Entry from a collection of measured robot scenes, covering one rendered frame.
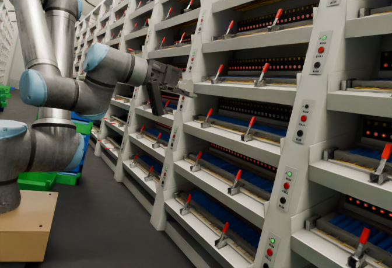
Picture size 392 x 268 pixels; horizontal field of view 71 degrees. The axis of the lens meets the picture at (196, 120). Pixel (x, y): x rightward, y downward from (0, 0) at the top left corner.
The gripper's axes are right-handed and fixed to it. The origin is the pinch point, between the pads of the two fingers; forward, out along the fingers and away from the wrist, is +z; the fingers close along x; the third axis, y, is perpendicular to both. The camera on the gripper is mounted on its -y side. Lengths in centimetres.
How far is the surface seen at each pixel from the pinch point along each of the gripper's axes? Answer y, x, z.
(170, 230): -62, 25, 22
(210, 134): -11.9, 6.9, 16.8
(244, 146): -12.1, -14.2, 16.8
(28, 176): -64, 92, -36
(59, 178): -63, 91, -20
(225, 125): -6.6, 6.4, 22.7
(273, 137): -6.3, -20.5, 22.6
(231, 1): 45, 15, 15
